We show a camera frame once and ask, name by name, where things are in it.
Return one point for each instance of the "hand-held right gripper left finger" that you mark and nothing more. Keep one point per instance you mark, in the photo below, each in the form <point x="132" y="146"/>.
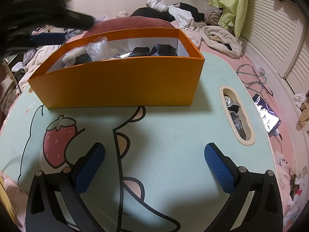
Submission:
<point x="89" y="169"/>

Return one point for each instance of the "white fluffy blanket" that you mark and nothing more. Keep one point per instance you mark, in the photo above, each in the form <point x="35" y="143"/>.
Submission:
<point x="38" y="60"/>

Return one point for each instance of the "black clothes pile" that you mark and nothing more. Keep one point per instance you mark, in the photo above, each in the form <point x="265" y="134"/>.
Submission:
<point x="144" y="12"/>

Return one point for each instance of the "light green hanging garment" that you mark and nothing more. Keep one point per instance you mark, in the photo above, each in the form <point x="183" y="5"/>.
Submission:
<point x="229" y="4"/>

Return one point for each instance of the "white garment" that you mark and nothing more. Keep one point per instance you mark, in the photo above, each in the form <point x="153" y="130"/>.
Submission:
<point x="183" y="17"/>

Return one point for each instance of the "black satin bag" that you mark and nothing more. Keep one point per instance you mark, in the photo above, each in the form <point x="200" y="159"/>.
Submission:
<point x="164" y="50"/>

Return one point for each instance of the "white furry toy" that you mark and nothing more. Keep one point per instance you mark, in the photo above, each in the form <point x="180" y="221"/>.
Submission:
<point x="70" y="58"/>

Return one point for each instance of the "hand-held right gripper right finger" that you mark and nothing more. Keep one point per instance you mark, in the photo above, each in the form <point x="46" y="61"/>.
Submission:
<point x="219" y="171"/>

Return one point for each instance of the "orange cardboard box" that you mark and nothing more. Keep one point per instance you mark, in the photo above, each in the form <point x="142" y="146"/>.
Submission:
<point x="120" y="82"/>

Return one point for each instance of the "crumpled foil pieces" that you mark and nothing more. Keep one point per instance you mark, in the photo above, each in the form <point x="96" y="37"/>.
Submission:
<point x="235" y="118"/>

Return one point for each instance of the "white sock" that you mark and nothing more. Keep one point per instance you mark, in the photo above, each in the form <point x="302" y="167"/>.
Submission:
<point x="157" y="4"/>

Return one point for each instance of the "beige garment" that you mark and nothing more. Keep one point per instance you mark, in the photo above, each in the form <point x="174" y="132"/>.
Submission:
<point x="217" y="38"/>

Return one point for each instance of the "small white cloth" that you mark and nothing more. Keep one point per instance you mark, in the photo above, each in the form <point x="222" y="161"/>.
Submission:
<point x="299" y="99"/>

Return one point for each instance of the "white crumpled tissue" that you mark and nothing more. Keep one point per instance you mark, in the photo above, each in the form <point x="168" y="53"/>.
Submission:
<point x="260" y="69"/>

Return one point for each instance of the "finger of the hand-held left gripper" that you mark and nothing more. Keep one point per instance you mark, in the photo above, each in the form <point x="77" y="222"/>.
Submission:
<point x="77" y="18"/>

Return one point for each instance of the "black glossy pouch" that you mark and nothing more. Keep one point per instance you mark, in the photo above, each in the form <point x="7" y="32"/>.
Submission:
<point x="140" y="52"/>

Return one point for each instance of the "mint green cartoon desktop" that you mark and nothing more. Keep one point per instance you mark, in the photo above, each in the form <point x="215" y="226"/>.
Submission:
<point x="173" y="130"/>

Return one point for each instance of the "brown fuzzy cloth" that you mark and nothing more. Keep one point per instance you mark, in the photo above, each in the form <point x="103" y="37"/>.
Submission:
<point x="213" y="17"/>

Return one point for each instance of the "dark patterned clothes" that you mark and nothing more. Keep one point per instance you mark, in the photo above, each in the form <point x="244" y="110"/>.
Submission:
<point x="73" y="32"/>

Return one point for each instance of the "smartphone with lit screen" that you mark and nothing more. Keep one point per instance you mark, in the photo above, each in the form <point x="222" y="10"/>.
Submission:
<point x="266" y="113"/>

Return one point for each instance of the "navy blue cloth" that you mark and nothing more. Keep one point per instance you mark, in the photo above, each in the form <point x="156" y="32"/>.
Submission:
<point x="48" y="39"/>

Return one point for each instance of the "dark red pillow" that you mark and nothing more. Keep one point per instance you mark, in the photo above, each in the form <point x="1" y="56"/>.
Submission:
<point x="125" y="24"/>

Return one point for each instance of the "beige crumpled cloth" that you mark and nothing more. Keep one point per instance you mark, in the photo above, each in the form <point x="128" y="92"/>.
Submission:
<point x="304" y="113"/>

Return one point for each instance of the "clear plastic wrap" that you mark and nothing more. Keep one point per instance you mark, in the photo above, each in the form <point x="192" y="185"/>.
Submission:
<point x="96" y="48"/>

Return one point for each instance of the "white louvered closet doors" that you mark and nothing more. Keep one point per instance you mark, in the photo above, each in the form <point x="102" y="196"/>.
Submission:
<point x="272" y="36"/>

